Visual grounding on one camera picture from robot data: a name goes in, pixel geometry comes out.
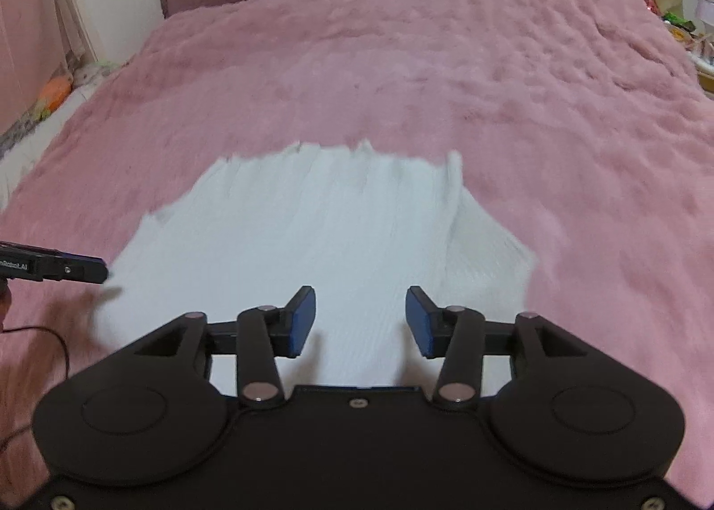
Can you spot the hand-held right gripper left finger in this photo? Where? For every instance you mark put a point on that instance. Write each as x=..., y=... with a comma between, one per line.
x=302, y=320

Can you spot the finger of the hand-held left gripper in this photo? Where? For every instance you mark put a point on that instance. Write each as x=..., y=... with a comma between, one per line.
x=72, y=268

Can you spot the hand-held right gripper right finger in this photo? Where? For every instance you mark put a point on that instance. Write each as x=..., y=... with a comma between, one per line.
x=418, y=320

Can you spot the white knit sweater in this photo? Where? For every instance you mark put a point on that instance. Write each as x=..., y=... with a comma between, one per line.
x=307, y=225

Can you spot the white side bedding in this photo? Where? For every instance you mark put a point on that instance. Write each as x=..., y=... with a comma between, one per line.
x=39, y=142

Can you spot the orange plush toy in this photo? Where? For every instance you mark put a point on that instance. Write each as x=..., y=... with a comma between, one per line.
x=54, y=93

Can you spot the floral white pillow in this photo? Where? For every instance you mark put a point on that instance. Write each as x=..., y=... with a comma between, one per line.
x=97, y=74

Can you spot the pink curtain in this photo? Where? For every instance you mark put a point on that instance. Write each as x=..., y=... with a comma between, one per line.
x=33, y=13

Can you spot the pink fluffy blanket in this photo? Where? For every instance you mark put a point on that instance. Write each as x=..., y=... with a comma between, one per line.
x=446, y=69

